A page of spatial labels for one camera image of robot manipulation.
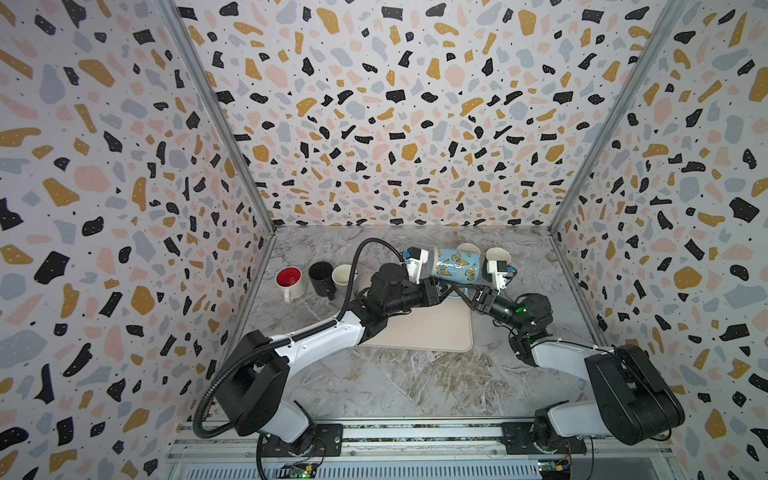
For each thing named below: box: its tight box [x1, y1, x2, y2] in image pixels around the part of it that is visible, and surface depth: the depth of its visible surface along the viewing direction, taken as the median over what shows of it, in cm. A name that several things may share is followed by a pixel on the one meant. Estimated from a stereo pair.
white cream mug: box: [275, 266, 308, 303], surface depth 99 cm
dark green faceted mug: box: [486, 247, 511, 265], surface depth 102 cm
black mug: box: [308, 261, 337, 301], surface depth 99 cm
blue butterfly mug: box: [435, 249, 480, 284], surface depth 75 cm
